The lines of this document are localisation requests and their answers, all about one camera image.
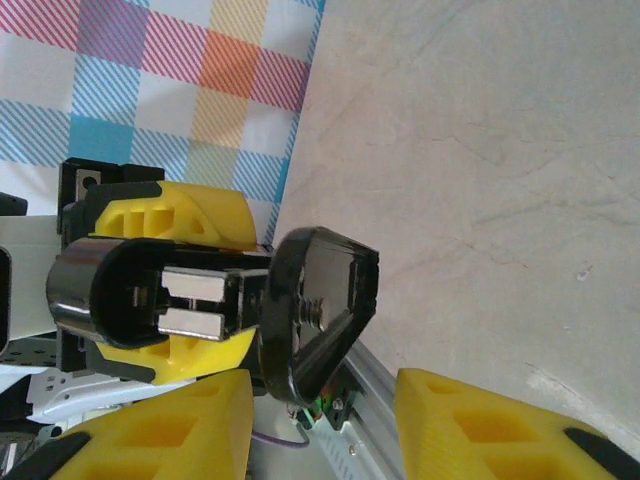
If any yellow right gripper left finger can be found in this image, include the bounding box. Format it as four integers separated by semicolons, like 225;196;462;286
4;368;254;480

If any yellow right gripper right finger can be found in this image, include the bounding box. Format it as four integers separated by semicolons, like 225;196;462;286
396;367;640;480

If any black metal stapler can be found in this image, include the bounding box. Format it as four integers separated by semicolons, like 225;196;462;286
46;226;380;402

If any green circuit board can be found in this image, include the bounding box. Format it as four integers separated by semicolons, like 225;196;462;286
287;382;351;434

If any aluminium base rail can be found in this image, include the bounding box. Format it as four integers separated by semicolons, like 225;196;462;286
292;344;409;480

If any grey slotted cable duct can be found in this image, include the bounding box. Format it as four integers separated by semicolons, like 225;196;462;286
312;424;401;480

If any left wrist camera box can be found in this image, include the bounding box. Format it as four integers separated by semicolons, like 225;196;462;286
0;192;64;351

